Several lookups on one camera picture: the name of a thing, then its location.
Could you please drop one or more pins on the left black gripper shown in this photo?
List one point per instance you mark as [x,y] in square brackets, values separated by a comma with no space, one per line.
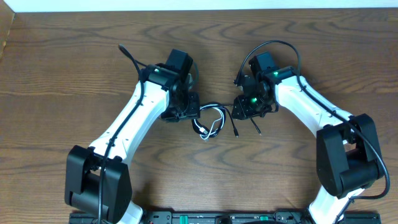
[189,110]

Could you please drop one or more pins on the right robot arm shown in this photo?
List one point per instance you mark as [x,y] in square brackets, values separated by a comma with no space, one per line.
[348,153]

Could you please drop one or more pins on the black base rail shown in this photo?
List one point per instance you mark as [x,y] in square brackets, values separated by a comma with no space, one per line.
[281,216]

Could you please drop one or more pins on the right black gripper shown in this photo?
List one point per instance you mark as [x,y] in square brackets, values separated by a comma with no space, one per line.
[240,102]

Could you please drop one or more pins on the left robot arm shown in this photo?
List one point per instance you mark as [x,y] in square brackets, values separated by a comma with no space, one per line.
[97,181]

